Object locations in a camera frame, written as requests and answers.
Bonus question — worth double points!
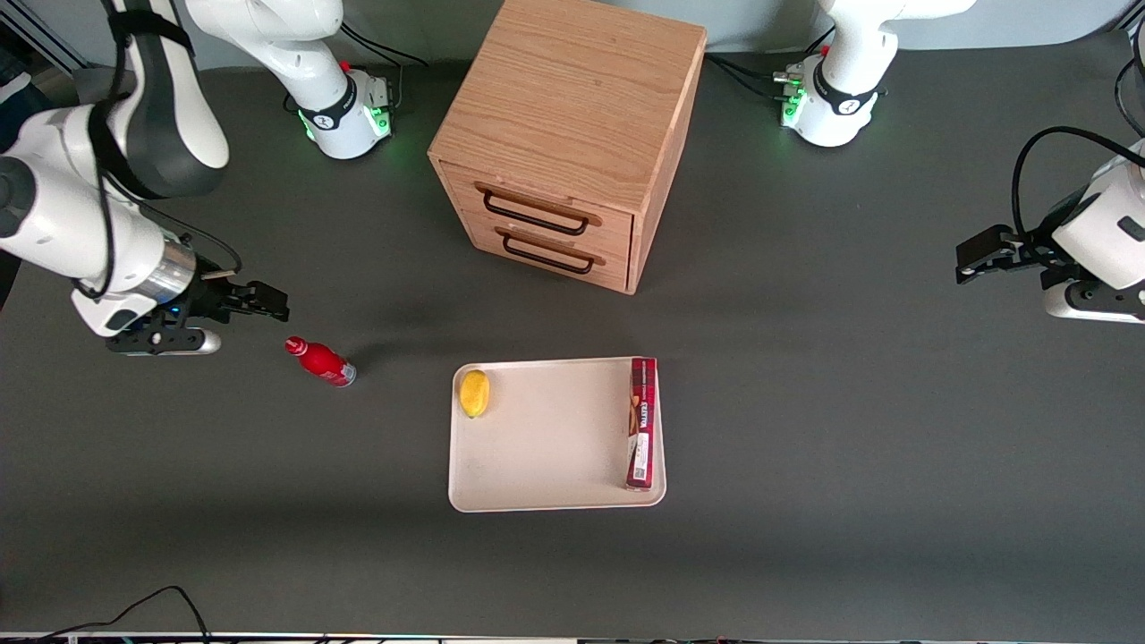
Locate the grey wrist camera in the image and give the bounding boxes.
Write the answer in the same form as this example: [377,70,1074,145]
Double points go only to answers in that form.
[106,326,223,357]
[1043,279,1145,324]

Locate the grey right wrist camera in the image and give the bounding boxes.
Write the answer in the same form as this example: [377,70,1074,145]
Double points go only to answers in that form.
[106,326,223,357]

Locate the black base cables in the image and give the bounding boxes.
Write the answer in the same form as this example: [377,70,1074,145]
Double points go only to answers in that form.
[338,21,432,114]
[705,25,836,105]

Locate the wooden drawer cabinet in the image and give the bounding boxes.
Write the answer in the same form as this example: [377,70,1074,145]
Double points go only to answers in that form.
[428,0,708,296]

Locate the black drawer handle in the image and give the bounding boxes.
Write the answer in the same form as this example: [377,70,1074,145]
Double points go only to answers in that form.
[496,226,606,275]
[474,182,603,238]

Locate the red snack box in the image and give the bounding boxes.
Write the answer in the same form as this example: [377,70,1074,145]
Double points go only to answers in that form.
[625,357,659,492]

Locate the black left base cables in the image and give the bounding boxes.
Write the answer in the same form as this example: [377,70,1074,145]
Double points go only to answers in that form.
[705,25,836,105]

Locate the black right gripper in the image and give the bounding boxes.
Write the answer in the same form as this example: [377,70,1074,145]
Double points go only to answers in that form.
[165,236,291,328]

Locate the yellow lemon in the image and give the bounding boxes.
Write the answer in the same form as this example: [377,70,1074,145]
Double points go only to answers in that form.
[459,369,491,419]

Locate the black hanging cable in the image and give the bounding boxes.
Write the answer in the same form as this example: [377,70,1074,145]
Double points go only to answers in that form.
[1113,25,1145,137]

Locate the black right base cables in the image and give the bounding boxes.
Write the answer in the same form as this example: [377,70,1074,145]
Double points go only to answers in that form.
[338,21,432,114]

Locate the cream plastic tray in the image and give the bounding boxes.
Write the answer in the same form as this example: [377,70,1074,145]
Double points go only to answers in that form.
[447,357,668,513]

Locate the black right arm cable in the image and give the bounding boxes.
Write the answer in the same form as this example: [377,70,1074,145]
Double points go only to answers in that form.
[70,0,244,303]

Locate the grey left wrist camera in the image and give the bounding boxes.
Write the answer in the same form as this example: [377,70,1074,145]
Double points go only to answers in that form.
[1043,279,1145,324]

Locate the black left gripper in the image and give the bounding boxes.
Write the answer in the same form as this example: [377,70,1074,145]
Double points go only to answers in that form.
[954,192,1090,289]

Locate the black table edge cable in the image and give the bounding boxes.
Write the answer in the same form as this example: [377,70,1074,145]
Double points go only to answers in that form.
[25,585,212,644]

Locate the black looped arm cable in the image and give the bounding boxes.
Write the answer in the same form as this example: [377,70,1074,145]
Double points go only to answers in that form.
[1011,126,1145,237]

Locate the red coke bottle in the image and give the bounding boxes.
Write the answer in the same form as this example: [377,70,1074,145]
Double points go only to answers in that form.
[284,335,358,388]

